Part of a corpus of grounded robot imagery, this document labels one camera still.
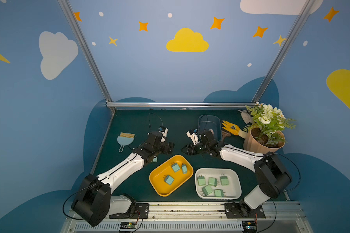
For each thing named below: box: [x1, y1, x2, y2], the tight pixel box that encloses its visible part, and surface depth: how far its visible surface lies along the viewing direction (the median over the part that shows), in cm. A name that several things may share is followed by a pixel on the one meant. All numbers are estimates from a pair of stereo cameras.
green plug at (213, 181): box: [208, 177, 220, 187], surface depth 85 cm
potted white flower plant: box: [243, 101, 297, 154], surface depth 81 cm
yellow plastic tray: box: [148, 154, 194, 198], surface depth 87 cm
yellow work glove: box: [221, 119, 241, 136], surface depth 109 cm
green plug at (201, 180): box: [197, 174, 206, 186], surface depth 85 cm
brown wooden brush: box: [221, 127, 232, 142], surface depth 107 cm
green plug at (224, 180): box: [219, 174, 229, 186], surface depth 85 cm
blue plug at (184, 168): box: [181, 162, 188, 175], surface depth 88 cm
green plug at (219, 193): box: [213, 188, 227, 198], surface depth 80 cm
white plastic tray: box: [194, 167, 243, 200], surface depth 84 cm
